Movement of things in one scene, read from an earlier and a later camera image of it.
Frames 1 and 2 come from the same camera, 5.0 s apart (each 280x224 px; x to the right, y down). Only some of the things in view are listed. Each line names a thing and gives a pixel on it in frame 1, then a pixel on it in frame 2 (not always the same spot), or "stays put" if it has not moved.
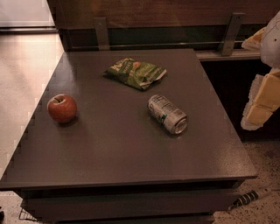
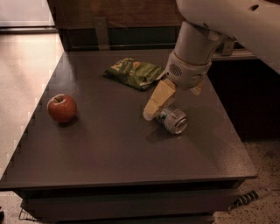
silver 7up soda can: x=166 y=115 stays put
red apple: x=61 y=108 stays put
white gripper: x=271 y=44 -> x=186 y=73
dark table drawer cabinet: x=178 y=203 stays put
